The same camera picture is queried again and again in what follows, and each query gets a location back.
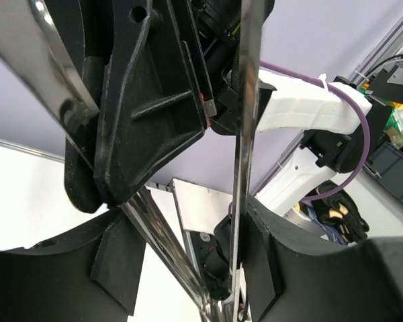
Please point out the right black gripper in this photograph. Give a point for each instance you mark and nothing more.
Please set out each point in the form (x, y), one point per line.
(157, 81)

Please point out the dark plastic crate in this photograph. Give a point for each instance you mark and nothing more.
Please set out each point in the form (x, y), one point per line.
(385, 165)

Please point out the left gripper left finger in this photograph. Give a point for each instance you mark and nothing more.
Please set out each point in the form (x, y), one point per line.
(89, 273)

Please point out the black work gloves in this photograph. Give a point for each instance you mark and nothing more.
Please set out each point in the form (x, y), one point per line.
(340, 212)

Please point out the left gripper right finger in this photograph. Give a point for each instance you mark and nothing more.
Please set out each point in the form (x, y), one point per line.
(293, 275)

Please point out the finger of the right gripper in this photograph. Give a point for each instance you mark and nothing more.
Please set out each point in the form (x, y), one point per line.
(79, 182)

